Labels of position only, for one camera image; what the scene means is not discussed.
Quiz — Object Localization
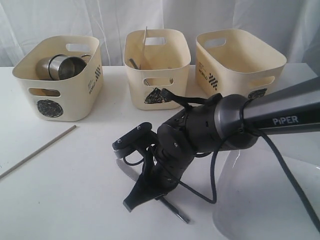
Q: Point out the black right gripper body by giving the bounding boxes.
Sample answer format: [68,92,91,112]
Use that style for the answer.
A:
[139,93,223,197]

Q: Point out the cream bin square mark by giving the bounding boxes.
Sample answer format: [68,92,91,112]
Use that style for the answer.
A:
[195,28,287,99]

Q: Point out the white square plate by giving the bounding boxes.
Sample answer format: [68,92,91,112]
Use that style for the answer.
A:
[212,148,320,240]

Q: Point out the wooden chopstick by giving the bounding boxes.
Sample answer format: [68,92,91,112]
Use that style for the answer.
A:
[0,125,77,180]
[140,26,148,69]

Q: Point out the cream bin circle mark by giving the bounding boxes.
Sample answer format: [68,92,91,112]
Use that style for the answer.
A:
[12,35,104,122]

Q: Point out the steel mug front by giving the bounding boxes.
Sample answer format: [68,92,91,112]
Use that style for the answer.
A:
[48,54,91,81]

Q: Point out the steel mug with handle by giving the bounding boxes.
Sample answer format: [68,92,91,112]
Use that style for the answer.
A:
[35,56,53,81]

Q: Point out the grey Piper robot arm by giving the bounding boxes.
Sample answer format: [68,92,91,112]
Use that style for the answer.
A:
[112,78,320,211]

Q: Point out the cream bin triangle mark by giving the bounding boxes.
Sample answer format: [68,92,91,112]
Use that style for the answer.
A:
[124,29,193,112]

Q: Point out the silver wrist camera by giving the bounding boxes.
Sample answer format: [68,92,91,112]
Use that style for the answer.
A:
[112,122,152,159]

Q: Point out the black cable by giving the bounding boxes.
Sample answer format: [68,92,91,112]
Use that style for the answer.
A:
[119,87,320,231]

